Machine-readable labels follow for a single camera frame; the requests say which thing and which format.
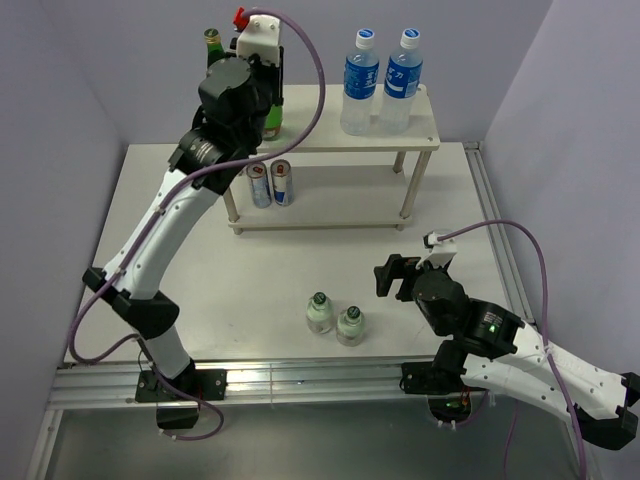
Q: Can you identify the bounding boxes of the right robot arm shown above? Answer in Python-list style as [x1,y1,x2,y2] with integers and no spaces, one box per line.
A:
[374,254,639,450]

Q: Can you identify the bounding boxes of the green glass bottle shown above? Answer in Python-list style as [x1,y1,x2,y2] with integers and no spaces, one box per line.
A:
[262,104,283,141]
[204,28,226,69]

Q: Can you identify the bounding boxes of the aluminium front rail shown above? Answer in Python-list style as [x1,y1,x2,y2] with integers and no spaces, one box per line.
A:
[47,357,430,410]

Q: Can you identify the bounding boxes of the green glass bottle front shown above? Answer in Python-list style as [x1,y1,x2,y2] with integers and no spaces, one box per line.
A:
[204,28,226,69]

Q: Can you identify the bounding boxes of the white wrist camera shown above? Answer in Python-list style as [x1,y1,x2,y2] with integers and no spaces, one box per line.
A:
[233,7,281,67]
[416,230,458,271]

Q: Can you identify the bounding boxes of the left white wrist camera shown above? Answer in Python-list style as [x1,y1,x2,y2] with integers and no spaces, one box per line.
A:
[233,7,281,67]

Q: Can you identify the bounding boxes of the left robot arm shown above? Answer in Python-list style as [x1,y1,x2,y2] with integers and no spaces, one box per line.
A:
[83,53,282,399]

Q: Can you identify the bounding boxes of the aluminium right side rail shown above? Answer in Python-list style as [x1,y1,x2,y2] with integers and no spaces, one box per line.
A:
[463,142,532,319]

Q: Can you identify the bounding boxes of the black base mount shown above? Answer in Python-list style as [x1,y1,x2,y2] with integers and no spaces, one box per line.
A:
[134,369,227,431]
[399,361,481,422]

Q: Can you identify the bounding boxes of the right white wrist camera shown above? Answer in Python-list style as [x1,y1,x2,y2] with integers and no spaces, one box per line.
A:
[416,230,458,271]

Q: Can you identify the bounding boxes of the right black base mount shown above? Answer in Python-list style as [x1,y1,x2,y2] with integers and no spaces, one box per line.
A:
[399,361,481,422]

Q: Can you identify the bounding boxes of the white two-tier shelf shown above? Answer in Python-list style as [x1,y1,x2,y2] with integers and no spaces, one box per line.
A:
[224,85,441,234]

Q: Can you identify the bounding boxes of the aluminium rail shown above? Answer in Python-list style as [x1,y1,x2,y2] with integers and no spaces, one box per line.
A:
[47,357,430,410]
[463,142,532,319]

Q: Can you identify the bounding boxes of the blue silver Red Bull can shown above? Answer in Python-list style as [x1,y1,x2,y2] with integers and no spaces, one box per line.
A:
[270,159,294,206]

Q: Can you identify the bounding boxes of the Pocari Sweat bottle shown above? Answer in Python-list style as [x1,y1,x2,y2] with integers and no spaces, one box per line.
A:
[379,28,423,135]
[340,28,379,136]

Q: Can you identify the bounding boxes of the silver blue can left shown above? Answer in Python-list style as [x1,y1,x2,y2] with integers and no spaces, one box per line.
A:
[246,162,272,209]

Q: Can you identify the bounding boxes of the clear glass bottle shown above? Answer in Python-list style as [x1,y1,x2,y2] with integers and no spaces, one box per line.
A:
[306,291,334,334]
[336,305,365,347]

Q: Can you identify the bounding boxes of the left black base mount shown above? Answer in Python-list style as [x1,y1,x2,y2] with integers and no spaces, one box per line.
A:
[134,369,227,431]

